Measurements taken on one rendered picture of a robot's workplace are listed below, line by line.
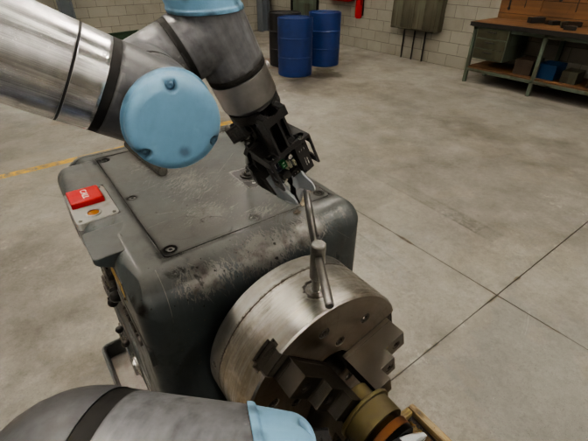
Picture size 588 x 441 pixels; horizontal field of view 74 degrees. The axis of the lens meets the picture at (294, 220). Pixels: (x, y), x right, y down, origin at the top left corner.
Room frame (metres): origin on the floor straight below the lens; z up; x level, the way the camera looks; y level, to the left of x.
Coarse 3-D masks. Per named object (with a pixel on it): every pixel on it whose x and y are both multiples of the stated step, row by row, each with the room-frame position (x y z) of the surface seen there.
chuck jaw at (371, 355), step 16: (384, 320) 0.46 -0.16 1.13; (368, 336) 0.44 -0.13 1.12; (384, 336) 0.43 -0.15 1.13; (400, 336) 0.43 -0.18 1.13; (336, 352) 0.44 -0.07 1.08; (352, 352) 0.41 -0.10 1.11; (368, 352) 0.41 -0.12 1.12; (384, 352) 0.41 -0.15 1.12; (352, 368) 0.39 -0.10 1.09; (368, 368) 0.38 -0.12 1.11; (384, 368) 0.38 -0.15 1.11; (368, 384) 0.36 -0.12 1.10; (384, 384) 0.36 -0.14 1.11
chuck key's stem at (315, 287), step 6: (318, 240) 0.44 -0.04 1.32; (312, 246) 0.43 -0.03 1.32; (318, 246) 0.43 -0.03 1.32; (324, 246) 0.43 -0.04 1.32; (312, 252) 0.43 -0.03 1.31; (318, 252) 0.42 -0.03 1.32; (324, 252) 0.43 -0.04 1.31; (312, 258) 0.43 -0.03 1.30; (324, 258) 0.43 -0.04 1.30; (312, 264) 0.43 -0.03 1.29; (312, 270) 0.43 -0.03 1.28; (312, 276) 0.42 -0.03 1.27; (312, 282) 0.43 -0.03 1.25; (318, 282) 0.43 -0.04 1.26; (312, 288) 0.43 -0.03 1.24; (318, 288) 0.43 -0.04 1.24
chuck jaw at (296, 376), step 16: (272, 352) 0.35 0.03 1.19; (256, 368) 0.34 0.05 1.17; (272, 368) 0.33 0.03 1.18; (288, 368) 0.33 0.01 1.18; (304, 368) 0.33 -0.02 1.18; (320, 368) 0.36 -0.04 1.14; (288, 384) 0.32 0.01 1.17; (304, 384) 0.31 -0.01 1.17; (320, 384) 0.33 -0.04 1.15; (336, 384) 0.34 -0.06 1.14; (320, 400) 0.31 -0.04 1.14; (336, 400) 0.32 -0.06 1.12; (352, 400) 0.31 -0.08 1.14; (336, 416) 0.30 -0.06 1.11
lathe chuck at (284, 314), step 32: (288, 288) 0.44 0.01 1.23; (352, 288) 0.44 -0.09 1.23; (256, 320) 0.40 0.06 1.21; (288, 320) 0.38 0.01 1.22; (320, 320) 0.38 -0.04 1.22; (352, 320) 0.42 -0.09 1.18; (256, 352) 0.36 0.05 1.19; (288, 352) 0.35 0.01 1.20; (320, 352) 0.38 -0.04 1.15; (224, 384) 0.36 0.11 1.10; (256, 384) 0.32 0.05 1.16; (352, 384) 0.43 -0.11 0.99
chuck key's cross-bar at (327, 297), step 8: (304, 192) 0.57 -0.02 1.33; (304, 200) 0.55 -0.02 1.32; (312, 216) 0.51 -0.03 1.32; (312, 224) 0.50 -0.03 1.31; (312, 232) 0.48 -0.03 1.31; (312, 240) 0.46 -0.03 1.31; (320, 264) 0.41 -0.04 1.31; (320, 272) 0.39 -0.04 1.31; (320, 280) 0.38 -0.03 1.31; (328, 288) 0.36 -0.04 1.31; (328, 296) 0.35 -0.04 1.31; (328, 304) 0.33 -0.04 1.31
